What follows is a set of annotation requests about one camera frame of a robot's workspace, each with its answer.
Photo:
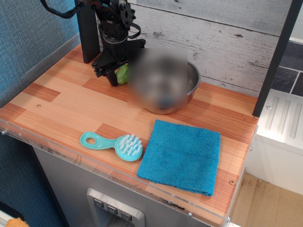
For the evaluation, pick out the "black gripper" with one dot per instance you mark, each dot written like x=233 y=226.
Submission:
x=113 y=56

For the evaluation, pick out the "green toy broccoli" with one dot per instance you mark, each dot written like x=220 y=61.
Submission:
x=121 y=75

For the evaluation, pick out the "silver metal bowl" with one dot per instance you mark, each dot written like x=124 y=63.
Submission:
x=193 y=81

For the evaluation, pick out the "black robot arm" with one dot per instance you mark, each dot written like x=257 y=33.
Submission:
x=118 y=35

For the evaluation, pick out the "teal dish brush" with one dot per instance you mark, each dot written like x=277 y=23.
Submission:
x=127 y=147

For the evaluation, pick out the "clear acrylic edge guard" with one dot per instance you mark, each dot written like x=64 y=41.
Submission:
x=71 y=173

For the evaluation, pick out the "blue folded cloth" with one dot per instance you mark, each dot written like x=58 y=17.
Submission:
x=182 y=156

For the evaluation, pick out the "silver dispenser button panel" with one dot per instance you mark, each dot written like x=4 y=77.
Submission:
x=110 y=212

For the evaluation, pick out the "orange object bottom corner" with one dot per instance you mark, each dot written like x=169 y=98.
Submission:
x=16 y=222

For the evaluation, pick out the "white grooved drainboard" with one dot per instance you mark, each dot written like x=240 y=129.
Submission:
x=281 y=119

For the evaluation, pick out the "dark right cabinet post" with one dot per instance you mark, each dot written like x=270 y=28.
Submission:
x=278 y=54

